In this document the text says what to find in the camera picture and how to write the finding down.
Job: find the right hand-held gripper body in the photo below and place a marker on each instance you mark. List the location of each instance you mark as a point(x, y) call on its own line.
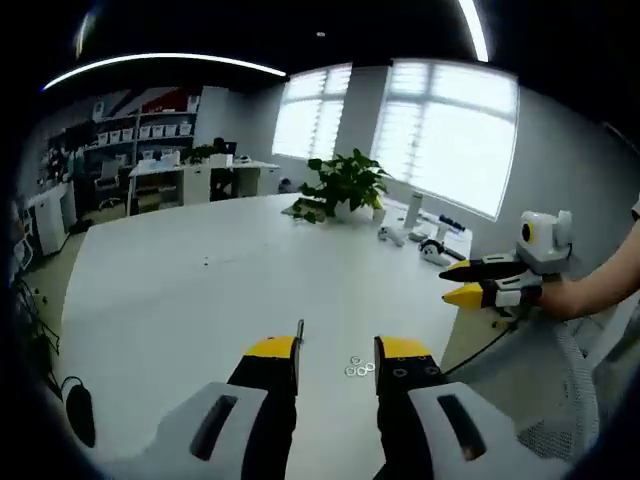
point(545, 245)

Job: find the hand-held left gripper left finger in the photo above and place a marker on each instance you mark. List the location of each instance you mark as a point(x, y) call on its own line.
point(270, 380)

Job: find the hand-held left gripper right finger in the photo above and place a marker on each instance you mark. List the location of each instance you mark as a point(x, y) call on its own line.
point(405, 380)

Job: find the thin metal threaded stud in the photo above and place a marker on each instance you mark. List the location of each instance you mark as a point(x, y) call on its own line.
point(300, 327)

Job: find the black remote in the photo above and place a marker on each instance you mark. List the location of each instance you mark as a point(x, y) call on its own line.
point(455, 253)

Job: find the blue white device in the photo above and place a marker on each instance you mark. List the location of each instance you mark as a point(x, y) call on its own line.
point(450, 225)

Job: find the white bottle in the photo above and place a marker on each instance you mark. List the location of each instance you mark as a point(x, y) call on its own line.
point(414, 210)

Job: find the wide window with blinds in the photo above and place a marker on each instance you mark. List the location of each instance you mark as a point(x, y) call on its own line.
point(450, 135)

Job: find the grey mesh office chair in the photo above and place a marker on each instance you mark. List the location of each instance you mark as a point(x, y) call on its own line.
point(545, 440)

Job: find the potted green plant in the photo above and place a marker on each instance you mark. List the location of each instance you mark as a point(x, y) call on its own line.
point(345, 180)

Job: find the black computer mouse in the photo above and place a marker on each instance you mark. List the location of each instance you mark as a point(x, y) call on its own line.
point(81, 415)

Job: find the white office desk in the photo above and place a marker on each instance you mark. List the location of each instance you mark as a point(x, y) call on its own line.
point(200, 180)

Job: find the ceiling light strip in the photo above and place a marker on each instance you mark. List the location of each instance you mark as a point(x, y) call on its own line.
point(477, 30)
point(165, 59)

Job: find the narrow window with blinds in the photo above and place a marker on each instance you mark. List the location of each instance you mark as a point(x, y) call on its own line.
point(310, 115)

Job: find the small green plant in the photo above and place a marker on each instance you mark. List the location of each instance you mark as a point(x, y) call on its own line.
point(197, 154)

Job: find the white swivel chair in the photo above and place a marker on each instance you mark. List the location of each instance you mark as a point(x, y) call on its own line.
point(107, 175)

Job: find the white cabinet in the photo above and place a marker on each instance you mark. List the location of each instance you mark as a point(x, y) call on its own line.
point(50, 220)

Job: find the shelf with white bins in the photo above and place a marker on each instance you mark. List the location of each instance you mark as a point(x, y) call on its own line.
point(150, 131)

